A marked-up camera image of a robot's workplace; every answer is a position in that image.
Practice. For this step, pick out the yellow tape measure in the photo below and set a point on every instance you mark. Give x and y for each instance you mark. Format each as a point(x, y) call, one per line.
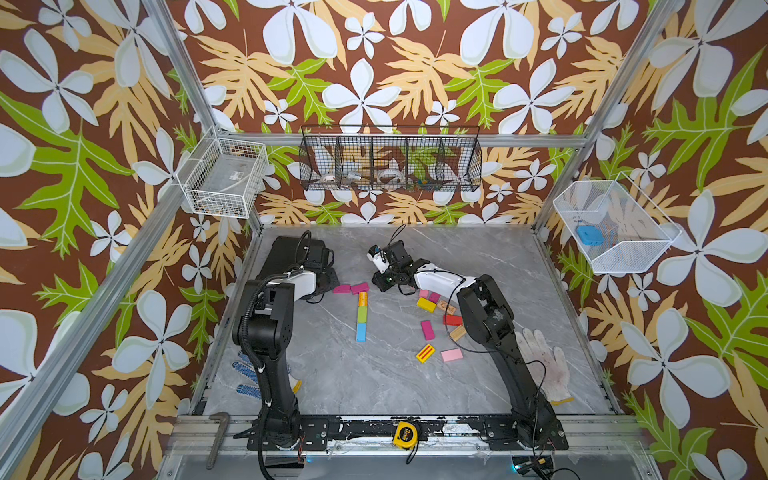
point(406, 435)

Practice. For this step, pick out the yellow red striped block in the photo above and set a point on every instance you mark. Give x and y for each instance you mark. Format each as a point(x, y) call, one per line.
point(425, 353)

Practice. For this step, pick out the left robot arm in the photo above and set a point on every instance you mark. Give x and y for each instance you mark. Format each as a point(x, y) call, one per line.
point(296, 269)

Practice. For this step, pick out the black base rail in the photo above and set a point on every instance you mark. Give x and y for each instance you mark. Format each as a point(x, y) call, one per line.
point(497, 432)

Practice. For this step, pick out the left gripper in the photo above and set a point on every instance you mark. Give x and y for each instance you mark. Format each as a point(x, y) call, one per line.
point(334, 280)

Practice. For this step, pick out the black wire basket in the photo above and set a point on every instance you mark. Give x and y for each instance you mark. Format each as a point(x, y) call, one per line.
point(372, 157)

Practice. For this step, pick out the green block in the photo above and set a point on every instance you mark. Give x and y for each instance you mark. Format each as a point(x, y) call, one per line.
point(362, 315)

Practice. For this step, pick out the light pink block bottom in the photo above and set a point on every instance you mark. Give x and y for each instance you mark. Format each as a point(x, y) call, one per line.
point(452, 355)

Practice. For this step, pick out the white work glove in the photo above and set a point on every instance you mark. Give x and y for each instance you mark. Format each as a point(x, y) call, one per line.
point(547, 365)

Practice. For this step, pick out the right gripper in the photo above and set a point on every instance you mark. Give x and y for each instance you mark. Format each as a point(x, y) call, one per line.
point(379, 282)

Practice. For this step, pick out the blue object in basket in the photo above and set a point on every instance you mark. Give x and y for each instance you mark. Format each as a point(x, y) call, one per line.
point(590, 235)

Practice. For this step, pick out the grey metal clamp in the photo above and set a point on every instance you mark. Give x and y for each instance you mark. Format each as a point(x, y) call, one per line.
point(222, 419)

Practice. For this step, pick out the white wire basket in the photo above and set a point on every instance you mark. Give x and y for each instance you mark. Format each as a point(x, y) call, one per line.
point(637, 231)
point(222, 175)

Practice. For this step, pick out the blue knit glove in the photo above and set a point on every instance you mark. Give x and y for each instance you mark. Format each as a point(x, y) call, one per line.
point(250, 385)

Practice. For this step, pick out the white wire basket left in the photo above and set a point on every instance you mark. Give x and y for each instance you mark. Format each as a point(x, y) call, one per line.
point(222, 175)

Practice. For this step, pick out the black plastic case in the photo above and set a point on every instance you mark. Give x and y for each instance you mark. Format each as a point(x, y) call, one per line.
point(280, 258)

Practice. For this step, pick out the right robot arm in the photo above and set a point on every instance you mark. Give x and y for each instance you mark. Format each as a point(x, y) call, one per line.
point(489, 321)

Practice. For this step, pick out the tan wooden block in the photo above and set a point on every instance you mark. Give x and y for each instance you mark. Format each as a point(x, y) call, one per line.
point(457, 333)

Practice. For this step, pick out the white wire basket right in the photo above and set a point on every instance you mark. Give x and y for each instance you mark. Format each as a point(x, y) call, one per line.
point(637, 231)

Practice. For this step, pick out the patterned wooden block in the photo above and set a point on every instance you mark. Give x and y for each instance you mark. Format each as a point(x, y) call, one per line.
point(445, 308)

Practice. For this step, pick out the blue block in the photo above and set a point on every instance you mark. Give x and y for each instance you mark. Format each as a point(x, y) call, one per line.
point(361, 330)

